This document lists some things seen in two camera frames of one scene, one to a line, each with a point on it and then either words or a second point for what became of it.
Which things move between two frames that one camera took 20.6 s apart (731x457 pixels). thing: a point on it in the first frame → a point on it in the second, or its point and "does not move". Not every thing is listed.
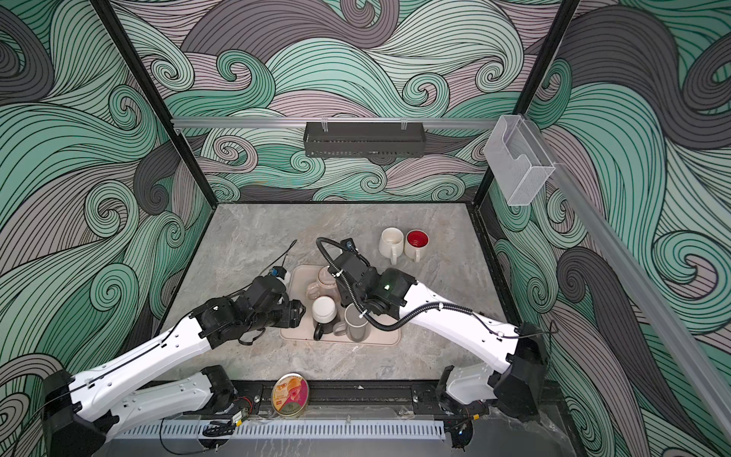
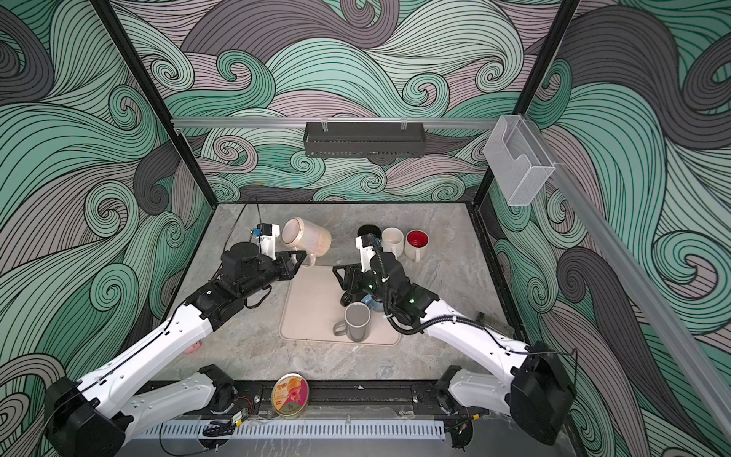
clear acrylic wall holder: [519, 158] does not move
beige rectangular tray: [300, 277] does not move
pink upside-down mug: [325, 286] → [304, 235]
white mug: [391, 243] does not move
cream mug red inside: [415, 242] does not move
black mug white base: [324, 312] → [369, 228]
